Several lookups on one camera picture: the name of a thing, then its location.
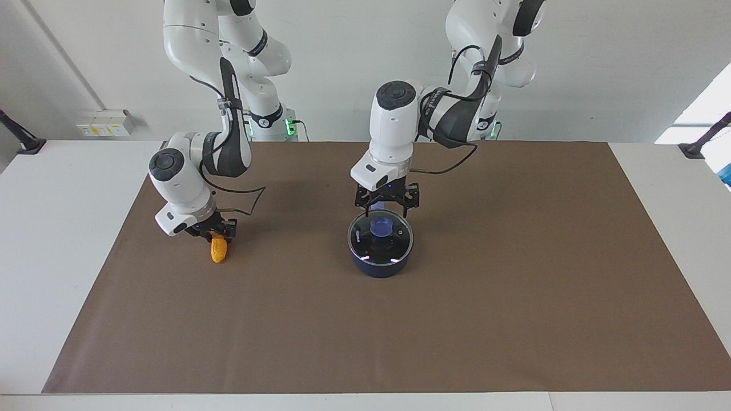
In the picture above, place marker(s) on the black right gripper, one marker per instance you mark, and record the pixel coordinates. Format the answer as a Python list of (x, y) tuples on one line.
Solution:
[(207, 224)]

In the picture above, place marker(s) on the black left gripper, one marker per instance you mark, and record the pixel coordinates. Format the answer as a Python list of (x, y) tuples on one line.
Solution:
[(388, 194)]

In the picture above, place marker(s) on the yellow toy corn cob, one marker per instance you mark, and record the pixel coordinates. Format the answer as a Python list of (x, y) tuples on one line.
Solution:
[(219, 251)]

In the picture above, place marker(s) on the glass lid with blue knob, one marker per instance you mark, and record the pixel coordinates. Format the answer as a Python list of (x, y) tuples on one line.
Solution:
[(365, 245)]

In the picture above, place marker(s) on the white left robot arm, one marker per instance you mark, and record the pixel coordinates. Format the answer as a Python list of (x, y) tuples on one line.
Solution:
[(391, 131)]

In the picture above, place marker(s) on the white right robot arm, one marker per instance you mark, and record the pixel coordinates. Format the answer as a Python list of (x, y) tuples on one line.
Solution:
[(183, 182)]

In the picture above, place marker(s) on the brown table mat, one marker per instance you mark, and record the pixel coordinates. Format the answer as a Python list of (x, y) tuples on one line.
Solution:
[(457, 319)]

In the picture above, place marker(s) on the blue and white box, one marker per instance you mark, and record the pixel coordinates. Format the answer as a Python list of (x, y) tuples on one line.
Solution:
[(726, 176)]

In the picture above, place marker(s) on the white wall socket box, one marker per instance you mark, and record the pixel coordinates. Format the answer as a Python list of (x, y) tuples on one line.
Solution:
[(105, 124)]

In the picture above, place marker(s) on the black camera stand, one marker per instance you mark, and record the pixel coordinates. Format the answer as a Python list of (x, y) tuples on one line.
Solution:
[(699, 145), (25, 142)]

